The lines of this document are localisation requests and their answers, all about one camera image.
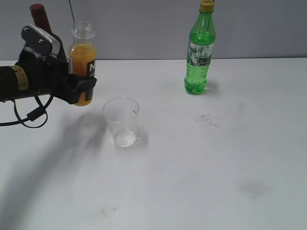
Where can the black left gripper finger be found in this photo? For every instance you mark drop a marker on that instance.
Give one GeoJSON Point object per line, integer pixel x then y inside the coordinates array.
{"type": "Point", "coordinates": [80, 89]}

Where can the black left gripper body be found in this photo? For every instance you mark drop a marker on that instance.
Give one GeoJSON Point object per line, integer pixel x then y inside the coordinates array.
{"type": "Point", "coordinates": [42, 74]}

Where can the NFC orange juice bottle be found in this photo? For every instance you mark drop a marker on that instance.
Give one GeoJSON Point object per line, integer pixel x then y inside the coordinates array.
{"type": "Point", "coordinates": [82, 54]}

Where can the transparent plastic cup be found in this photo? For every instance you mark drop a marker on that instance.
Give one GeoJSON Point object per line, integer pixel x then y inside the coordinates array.
{"type": "Point", "coordinates": [121, 114]}

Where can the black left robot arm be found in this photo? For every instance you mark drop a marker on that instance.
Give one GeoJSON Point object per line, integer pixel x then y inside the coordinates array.
{"type": "Point", "coordinates": [11, 76]}

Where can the dark red wine bottle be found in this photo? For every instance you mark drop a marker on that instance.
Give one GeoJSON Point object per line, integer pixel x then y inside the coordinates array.
{"type": "Point", "coordinates": [39, 16]}

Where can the green soda bottle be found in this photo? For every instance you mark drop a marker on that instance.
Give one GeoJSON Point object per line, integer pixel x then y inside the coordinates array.
{"type": "Point", "coordinates": [201, 41]}

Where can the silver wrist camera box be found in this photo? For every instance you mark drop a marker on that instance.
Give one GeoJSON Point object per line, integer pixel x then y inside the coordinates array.
{"type": "Point", "coordinates": [39, 42]}

